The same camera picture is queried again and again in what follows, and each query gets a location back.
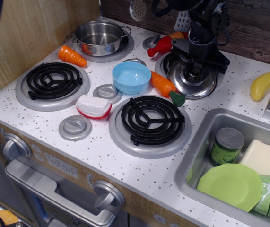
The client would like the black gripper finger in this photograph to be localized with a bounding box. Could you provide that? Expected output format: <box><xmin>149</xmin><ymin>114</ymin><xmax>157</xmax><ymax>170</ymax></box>
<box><xmin>179</xmin><ymin>54</ymin><xmax>194</xmax><ymax>79</ymax></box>
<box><xmin>196</xmin><ymin>62</ymin><xmax>212</xmax><ymax>81</ymax></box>

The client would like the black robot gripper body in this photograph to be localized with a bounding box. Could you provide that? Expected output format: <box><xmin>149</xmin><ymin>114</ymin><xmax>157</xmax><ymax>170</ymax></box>
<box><xmin>171</xmin><ymin>39</ymin><xmax>230</xmax><ymax>74</ymax></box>

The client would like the steel pot lid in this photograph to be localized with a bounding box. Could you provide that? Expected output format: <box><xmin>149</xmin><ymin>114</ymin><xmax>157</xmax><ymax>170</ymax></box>
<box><xmin>167</xmin><ymin>62</ymin><xmax>218</xmax><ymax>100</ymax></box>

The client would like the orange toy carrot green stem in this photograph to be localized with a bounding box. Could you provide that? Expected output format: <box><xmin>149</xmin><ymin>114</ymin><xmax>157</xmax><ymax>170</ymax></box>
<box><xmin>150</xmin><ymin>71</ymin><xmax>186</xmax><ymax>107</ymax></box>

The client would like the light blue plastic bowl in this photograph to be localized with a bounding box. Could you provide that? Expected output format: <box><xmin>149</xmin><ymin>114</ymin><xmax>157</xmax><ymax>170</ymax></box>
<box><xmin>112</xmin><ymin>61</ymin><xmax>151</xmax><ymax>94</ymax></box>

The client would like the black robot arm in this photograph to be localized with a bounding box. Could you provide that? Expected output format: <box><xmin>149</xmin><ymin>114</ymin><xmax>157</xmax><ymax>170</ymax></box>
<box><xmin>151</xmin><ymin>0</ymin><xmax>231</xmax><ymax>83</ymax></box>

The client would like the small steel pot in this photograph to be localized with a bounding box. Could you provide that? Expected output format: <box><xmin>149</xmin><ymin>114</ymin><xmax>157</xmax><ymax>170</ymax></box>
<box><xmin>66</xmin><ymin>20</ymin><xmax>131</xmax><ymax>56</ymax></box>

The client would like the back right black burner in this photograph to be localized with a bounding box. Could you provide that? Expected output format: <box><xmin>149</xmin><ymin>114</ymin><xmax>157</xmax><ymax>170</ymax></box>
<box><xmin>155</xmin><ymin>53</ymin><xmax>224</xmax><ymax>89</ymax></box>

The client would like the black burner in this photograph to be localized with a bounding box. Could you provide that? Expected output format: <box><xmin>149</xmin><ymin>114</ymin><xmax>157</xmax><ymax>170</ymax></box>
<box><xmin>109</xmin><ymin>96</ymin><xmax>192</xmax><ymax>159</ymax></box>
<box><xmin>155</xmin><ymin>53</ymin><xmax>224</xmax><ymax>89</ymax></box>
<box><xmin>15</xmin><ymin>62</ymin><xmax>90</xmax><ymax>112</ymax></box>

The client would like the red toy ketchup bottle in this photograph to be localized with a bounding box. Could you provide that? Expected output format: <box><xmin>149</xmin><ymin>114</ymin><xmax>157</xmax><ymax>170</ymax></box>
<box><xmin>147</xmin><ymin>31</ymin><xmax>188</xmax><ymax>57</ymax></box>

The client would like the grey toy spatula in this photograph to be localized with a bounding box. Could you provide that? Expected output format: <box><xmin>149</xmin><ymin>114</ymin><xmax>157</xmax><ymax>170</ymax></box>
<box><xmin>174</xmin><ymin>11</ymin><xmax>191</xmax><ymax>32</ymax></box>

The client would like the grey stove knob back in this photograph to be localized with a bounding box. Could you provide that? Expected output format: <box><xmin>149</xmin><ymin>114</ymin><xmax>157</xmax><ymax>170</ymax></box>
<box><xmin>142</xmin><ymin>34</ymin><xmax>161</xmax><ymax>50</ymax></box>

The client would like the grey stove knob behind bowl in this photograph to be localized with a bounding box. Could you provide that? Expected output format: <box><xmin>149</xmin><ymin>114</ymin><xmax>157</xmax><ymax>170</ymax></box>
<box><xmin>123</xmin><ymin>58</ymin><xmax>146</xmax><ymax>66</ymax></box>

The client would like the back left grey burner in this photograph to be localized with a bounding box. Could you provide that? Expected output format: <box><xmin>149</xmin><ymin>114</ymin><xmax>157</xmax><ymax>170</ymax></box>
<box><xmin>69</xmin><ymin>36</ymin><xmax>134</xmax><ymax>63</ymax></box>

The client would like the yellow toy banana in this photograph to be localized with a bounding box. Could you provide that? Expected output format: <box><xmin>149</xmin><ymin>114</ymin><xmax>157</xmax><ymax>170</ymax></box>
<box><xmin>250</xmin><ymin>72</ymin><xmax>270</xmax><ymax>101</ymax></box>

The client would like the silver perforated toy ladle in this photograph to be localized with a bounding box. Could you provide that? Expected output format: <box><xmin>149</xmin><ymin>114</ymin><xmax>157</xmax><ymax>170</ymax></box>
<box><xmin>129</xmin><ymin>0</ymin><xmax>148</xmax><ymax>22</ymax></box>

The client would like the green toy tin can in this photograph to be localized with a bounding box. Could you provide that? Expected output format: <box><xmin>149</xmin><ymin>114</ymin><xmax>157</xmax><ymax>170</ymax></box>
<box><xmin>210</xmin><ymin>127</ymin><xmax>245</xmax><ymax>166</ymax></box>

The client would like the front right black burner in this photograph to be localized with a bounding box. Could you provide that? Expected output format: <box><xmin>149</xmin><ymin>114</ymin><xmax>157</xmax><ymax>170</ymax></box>
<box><xmin>109</xmin><ymin>96</ymin><xmax>192</xmax><ymax>159</ymax></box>

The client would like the grey stove knob middle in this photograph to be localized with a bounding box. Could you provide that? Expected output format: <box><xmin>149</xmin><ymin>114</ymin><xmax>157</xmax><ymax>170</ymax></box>
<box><xmin>93</xmin><ymin>84</ymin><xmax>122</xmax><ymax>104</ymax></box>

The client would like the silver toy sink basin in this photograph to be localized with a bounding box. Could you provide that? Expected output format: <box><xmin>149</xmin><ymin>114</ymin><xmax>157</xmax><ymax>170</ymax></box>
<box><xmin>175</xmin><ymin>109</ymin><xmax>270</xmax><ymax>227</ymax></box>

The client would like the red white toy radish slice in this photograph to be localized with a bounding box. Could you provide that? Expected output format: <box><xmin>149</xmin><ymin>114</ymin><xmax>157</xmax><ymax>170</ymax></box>
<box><xmin>76</xmin><ymin>95</ymin><xmax>112</xmax><ymax>120</ymax></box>

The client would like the cream toy cutting board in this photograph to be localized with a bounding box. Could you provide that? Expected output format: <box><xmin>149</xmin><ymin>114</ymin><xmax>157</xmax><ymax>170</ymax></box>
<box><xmin>240</xmin><ymin>139</ymin><xmax>270</xmax><ymax>175</ymax></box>

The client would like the green plastic plate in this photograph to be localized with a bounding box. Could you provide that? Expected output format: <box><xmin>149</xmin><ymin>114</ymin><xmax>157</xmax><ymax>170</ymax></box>
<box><xmin>197</xmin><ymin>164</ymin><xmax>263</xmax><ymax>212</ymax></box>

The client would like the orange carrot tip piece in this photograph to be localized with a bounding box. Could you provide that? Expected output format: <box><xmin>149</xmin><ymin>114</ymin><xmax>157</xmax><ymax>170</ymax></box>
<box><xmin>58</xmin><ymin>45</ymin><xmax>87</xmax><ymax>67</ymax></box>

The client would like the green toy cabbage half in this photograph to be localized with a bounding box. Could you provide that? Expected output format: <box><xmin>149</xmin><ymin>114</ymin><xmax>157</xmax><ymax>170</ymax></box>
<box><xmin>253</xmin><ymin>175</ymin><xmax>270</xmax><ymax>216</ymax></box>

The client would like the grey stove knob front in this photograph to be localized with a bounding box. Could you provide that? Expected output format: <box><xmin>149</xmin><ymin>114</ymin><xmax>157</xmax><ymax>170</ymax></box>
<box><xmin>59</xmin><ymin>115</ymin><xmax>92</xmax><ymax>141</ymax></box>

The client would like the front left black burner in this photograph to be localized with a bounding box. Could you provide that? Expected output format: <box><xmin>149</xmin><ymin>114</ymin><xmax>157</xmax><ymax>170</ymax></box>
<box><xmin>15</xmin><ymin>62</ymin><xmax>90</xmax><ymax>112</ymax></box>

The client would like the grey oven dial right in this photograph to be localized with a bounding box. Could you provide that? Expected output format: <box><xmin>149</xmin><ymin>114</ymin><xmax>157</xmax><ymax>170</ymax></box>
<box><xmin>93</xmin><ymin>180</ymin><xmax>125</xmax><ymax>211</ymax></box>

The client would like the grey oven dial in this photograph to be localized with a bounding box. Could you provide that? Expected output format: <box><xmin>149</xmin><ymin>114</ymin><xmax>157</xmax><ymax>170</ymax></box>
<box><xmin>3</xmin><ymin>133</ymin><xmax>32</xmax><ymax>161</ymax></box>
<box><xmin>93</xmin><ymin>180</ymin><xmax>125</xmax><ymax>211</ymax></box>

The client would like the grey oven dial left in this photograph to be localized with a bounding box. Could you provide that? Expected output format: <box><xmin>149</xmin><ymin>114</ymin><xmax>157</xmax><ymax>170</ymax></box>
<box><xmin>3</xmin><ymin>133</ymin><xmax>32</xmax><ymax>161</ymax></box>

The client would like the orange toy on floor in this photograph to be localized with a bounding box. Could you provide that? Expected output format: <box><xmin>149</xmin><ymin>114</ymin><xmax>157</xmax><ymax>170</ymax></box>
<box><xmin>0</xmin><ymin>210</ymin><xmax>19</xmax><ymax>225</ymax></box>

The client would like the grey oven door handle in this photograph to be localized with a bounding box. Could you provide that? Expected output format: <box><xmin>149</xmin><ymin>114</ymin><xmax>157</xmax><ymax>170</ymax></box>
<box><xmin>5</xmin><ymin>160</ymin><xmax>116</xmax><ymax>227</ymax></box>

